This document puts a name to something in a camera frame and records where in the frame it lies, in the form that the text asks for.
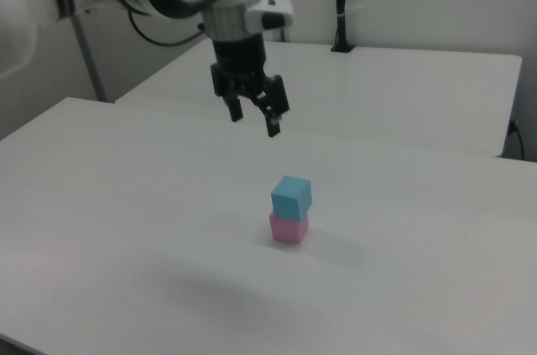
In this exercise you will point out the white side table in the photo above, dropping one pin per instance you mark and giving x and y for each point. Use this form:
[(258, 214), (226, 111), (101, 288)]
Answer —
[(377, 90)]

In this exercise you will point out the pink cube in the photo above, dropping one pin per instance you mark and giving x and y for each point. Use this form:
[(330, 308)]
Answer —
[(287, 231)]

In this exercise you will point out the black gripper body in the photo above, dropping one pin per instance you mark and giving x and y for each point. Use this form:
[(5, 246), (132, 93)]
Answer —
[(239, 61)]

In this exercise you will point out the blue cube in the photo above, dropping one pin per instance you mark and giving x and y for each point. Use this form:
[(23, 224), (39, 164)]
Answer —
[(289, 197)]

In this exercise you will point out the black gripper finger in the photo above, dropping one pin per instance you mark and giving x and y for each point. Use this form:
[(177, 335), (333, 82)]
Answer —
[(236, 111), (276, 92)]

